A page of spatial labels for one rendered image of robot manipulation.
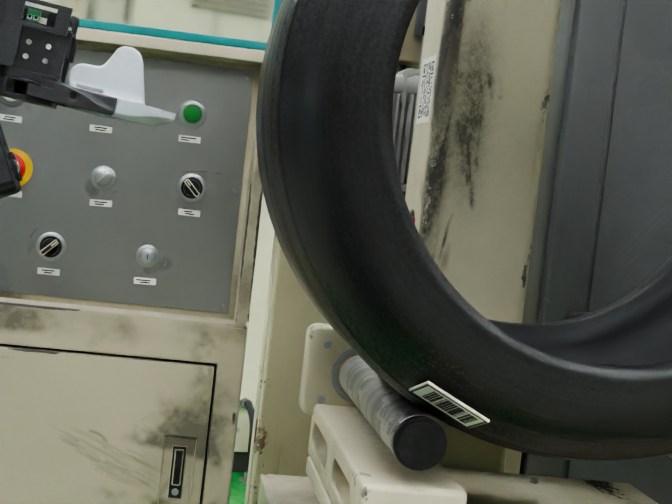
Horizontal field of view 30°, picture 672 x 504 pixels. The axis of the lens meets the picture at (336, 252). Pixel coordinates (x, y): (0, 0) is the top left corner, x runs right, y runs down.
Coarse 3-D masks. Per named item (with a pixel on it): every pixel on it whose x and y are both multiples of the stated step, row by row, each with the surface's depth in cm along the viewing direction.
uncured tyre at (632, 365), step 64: (320, 0) 98; (384, 0) 96; (320, 64) 97; (384, 64) 96; (256, 128) 117; (320, 128) 97; (384, 128) 96; (320, 192) 98; (384, 192) 97; (320, 256) 100; (384, 256) 97; (384, 320) 99; (448, 320) 98; (576, 320) 129; (640, 320) 129; (448, 384) 100; (512, 384) 99; (576, 384) 100; (640, 384) 100; (512, 448) 106; (576, 448) 103; (640, 448) 104
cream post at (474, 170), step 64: (448, 0) 137; (512, 0) 137; (448, 64) 137; (512, 64) 138; (448, 128) 137; (512, 128) 138; (448, 192) 138; (512, 192) 139; (448, 256) 138; (512, 256) 139; (512, 320) 140; (448, 448) 140
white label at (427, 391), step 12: (420, 384) 100; (432, 384) 98; (420, 396) 102; (432, 396) 100; (444, 396) 99; (444, 408) 101; (456, 408) 100; (468, 408) 99; (456, 420) 102; (468, 420) 101; (480, 420) 100
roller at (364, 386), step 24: (360, 360) 131; (360, 384) 122; (384, 384) 117; (360, 408) 120; (384, 408) 109; (408, 408) 105; (384, 432) 105; (408, 432) 101; (432, 432) 101; (408, 456) 101; (432, 456) 101
